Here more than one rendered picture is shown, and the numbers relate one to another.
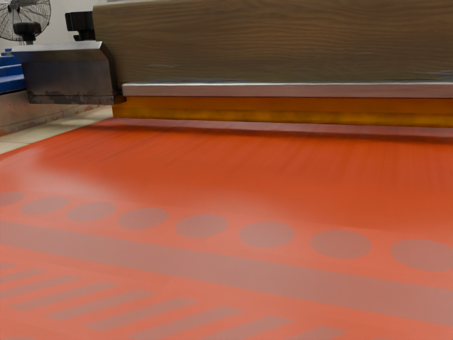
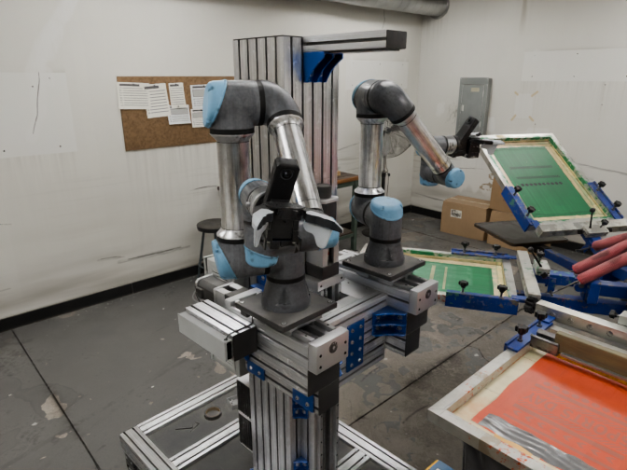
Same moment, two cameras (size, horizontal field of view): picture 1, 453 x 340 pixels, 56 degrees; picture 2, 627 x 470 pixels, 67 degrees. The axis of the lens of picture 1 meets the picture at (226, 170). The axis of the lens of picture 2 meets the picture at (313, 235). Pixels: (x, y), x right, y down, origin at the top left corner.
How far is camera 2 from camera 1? 160 cm
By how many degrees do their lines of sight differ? 24
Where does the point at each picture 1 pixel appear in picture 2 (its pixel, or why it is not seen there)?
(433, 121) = not seen: outside the picture
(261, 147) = (595, 382)
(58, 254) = (565, 399)
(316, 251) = (602, 409)
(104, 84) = (554, 351)
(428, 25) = not seen: outside the picture
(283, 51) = (605, 363)
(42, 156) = (543, 369)
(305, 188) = (603, 398)
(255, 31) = (599, 356)
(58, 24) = not seen: hidden behind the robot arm
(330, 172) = (609, 395)
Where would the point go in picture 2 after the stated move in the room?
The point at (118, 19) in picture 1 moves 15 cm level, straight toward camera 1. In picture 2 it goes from (563, 338) to (576, 363)
